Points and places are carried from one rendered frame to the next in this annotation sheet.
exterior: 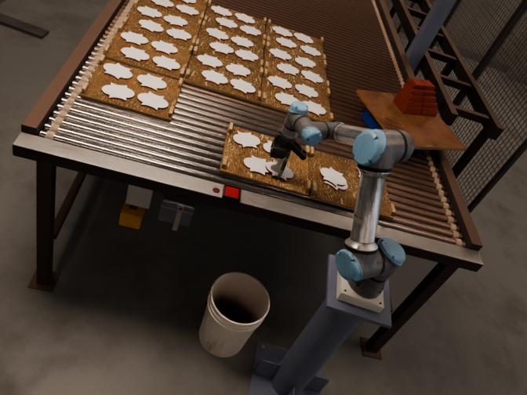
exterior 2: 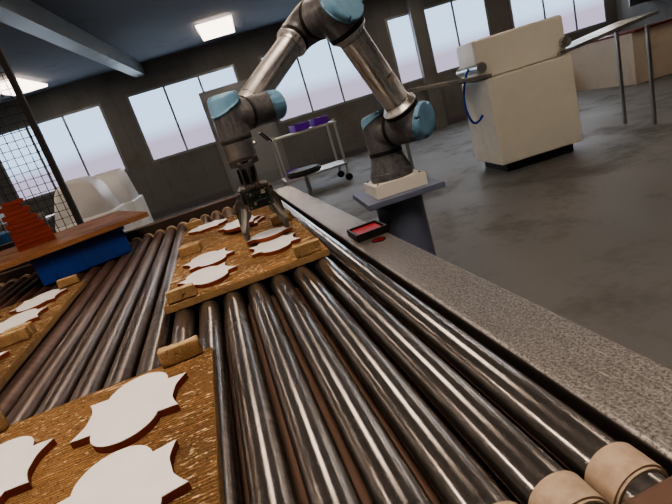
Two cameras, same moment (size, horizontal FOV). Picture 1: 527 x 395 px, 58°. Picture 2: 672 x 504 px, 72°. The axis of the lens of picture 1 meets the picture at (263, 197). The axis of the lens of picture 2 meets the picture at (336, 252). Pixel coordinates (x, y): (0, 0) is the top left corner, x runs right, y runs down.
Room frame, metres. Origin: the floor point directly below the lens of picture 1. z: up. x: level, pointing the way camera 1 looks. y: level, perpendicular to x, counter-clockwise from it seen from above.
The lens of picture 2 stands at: (1.52, 1.15, 1.21)
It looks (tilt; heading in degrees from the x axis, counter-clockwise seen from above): 17 degrees down; 273
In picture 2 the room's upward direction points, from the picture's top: 17 degrees counter-clockwise
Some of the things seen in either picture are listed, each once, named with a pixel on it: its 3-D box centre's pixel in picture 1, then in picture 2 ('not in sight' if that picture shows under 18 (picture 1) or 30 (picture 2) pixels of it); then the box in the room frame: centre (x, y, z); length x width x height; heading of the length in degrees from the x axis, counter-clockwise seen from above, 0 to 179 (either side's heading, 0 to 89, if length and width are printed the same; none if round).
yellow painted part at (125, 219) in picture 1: (134, 202); not in sight; (1.39, 0.49, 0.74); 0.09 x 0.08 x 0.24; 104
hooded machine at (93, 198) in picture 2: not in sight; (99, 238); (4.04, -3.50, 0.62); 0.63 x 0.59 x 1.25; 10
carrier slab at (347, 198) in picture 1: (348, 183); (235, 227); (1.90, -0.35, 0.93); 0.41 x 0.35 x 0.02; 104
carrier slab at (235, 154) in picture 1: (267, 159); (243, 257); (1.80, 0.06, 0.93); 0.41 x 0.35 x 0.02; 103
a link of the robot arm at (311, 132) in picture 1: (310, 131); (259, 110); (1.67, -0.07, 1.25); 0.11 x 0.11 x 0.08; 42
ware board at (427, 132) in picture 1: (410, 119); (67, 236); (2.57, -0.59, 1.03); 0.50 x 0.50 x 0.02; 35
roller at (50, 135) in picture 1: (270, 194); (320, 237); (1.61, -0.02, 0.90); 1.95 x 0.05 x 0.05; 104
